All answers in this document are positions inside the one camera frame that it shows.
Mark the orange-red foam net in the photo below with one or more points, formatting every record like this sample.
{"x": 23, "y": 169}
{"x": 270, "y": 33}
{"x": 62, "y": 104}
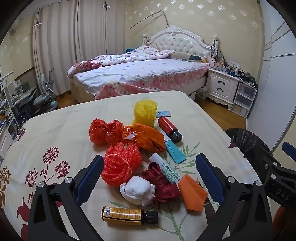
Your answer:
{"x": 120, "y": 164}

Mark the red plastic bag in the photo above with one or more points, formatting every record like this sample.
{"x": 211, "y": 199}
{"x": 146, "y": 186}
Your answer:
{"x": 104, "y": 132}

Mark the brown bottle with yellow label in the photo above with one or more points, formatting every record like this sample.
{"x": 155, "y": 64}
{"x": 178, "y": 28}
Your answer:
{"x": 124, "y": 215}

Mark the clutter of small toiletry items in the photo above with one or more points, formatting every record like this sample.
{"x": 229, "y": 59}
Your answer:
{"x": 231, "y": 69}

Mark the floral bed sheet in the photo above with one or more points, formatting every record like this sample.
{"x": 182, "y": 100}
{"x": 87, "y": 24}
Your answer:
{"x": 143, "y": 74}

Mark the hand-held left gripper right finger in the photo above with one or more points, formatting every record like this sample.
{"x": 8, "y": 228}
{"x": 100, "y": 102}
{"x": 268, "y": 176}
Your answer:
{"x": 209, "y": 178}

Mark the floral printed tablecloth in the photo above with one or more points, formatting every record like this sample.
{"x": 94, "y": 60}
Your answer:
{"x": 57, "y": 129}

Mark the yellow foam net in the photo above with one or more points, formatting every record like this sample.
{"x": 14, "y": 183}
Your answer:
{"x": 144, "y": 113}

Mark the grey office chair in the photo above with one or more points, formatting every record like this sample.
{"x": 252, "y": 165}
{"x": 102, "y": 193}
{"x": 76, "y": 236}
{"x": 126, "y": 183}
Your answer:
{"x": 45, "y": 97}

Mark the small blue card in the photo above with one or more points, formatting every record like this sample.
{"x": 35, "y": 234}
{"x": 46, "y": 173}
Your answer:
{"x": 163, "y": 114}

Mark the cluttered desk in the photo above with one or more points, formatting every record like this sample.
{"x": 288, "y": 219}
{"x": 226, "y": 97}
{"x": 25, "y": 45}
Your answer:
{"x": 13, "y": 97}

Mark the orange plastic bag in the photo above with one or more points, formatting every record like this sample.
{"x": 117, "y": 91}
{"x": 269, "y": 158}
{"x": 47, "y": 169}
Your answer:
{"x": 144, "y": 136}

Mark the clear plastic drawer unit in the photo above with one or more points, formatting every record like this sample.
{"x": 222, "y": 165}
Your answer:
{"x": 244, "y": 97}

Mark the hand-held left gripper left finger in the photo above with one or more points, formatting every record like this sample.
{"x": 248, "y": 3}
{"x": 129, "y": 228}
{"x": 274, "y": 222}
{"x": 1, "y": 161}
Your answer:
{"x": 90, "y": 176}

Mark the white tube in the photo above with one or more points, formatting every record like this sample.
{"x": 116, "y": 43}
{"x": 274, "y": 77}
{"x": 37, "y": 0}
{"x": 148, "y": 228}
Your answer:
{"x": 165, "y": 169}

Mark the person's right forearm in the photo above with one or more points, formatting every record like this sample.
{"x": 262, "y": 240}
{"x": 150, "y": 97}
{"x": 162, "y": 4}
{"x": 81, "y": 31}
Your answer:
{"x": 284, "y": 222}

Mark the white sliding wardrobe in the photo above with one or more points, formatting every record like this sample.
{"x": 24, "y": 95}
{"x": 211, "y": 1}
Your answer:
{"x": 275, "y": 76}

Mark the pillow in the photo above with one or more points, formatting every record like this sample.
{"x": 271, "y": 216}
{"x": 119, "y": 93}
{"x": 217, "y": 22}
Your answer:
{"x": 185, "y": 56}

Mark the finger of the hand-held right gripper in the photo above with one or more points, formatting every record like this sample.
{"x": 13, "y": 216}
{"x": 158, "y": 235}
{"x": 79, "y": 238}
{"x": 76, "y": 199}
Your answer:
{"x": 274, "y": 171}
{"x": 290, "y": 151}

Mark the plastic bag on floor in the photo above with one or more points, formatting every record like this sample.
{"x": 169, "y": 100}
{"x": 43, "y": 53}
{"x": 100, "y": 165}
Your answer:
{"x": 201, "y": 93}

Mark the floral quilt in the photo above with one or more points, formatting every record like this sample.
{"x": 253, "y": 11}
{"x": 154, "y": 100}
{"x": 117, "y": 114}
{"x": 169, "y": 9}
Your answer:
{"x": 104, "y": 61}

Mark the red bottle with black cap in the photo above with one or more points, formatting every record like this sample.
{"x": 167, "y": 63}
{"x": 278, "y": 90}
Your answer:
{"x": 167, "y": 126}

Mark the dark red ribbon bundle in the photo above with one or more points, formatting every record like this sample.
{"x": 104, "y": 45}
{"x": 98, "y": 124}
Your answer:
{"x": 164, "y": 187}

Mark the white nightstand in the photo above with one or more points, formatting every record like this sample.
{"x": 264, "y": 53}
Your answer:
{"x": 222, "y": 85}

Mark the beige curtain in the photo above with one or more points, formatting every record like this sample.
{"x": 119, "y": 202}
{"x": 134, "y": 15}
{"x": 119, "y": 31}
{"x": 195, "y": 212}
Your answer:
{"x": 99, "y": 30}
{"x": 55, "y": 51}

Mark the white bed with tufted headboard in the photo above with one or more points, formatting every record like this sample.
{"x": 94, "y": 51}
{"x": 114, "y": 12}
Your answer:
{"x": 180, "y": 41}

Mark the trash bin with black bag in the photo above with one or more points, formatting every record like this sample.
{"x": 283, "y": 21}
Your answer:
{"x": 247, "y": 139}

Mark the orange paper piece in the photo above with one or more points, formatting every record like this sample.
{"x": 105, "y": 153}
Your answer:
{"x": 192, "y": 194}

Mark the thin metal pole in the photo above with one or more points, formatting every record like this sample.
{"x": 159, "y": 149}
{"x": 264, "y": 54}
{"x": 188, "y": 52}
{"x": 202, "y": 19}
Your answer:
{"x": 150, "y": 16}

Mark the turquoise card sleeve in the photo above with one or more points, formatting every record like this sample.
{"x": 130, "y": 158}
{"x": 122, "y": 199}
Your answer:
{"x": 175, "y": 151}

